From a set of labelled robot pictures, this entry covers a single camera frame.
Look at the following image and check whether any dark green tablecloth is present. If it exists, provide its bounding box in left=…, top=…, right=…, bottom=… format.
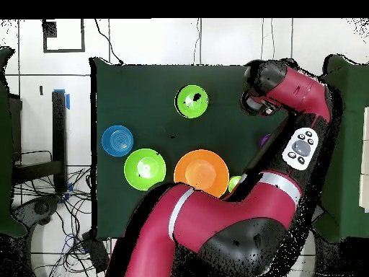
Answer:
left=89, top=56, right=296, bottom=242

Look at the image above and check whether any black chair base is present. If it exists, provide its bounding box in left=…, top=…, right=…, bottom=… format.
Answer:
left=12, top=194, right=61, bottom=229

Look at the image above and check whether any large green bowl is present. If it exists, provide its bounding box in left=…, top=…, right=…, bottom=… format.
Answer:
left=123, top=148, right=167, bottom=192

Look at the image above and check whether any green cloth side table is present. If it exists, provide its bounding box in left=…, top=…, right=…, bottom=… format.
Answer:
left=0, top=47, right=28, bottom=239
left=312, top=53, right=369, bottom=243

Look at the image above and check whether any black power strip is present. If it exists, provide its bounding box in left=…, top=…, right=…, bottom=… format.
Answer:
left=81, top=230, right=112, bottom=273

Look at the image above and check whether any shallow blue bowl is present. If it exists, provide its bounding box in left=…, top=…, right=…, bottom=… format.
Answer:
left=101, top=124, right=134, bottom=157

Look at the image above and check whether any black cable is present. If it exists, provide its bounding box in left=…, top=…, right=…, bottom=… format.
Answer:
left=94, top=18, right=125, bottom=65

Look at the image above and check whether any green cup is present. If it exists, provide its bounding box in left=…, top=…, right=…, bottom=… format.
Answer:
left=228, top=175, right=242, bottom=193

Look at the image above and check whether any tangle of cables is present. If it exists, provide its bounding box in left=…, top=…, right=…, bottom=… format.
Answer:
left=17, top=167, right=113, bottom=277

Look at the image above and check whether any small ribbed green bowl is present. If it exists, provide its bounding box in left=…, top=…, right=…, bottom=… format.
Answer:
left=174, top=84, right=210, bottom=119

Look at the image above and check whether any white box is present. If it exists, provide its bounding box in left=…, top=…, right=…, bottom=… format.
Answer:
left=358, top=105, right=369, bottom=214

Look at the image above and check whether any large orange bowl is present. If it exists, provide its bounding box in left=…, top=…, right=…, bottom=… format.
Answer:
left=173, top=149, right=231, bottom=199

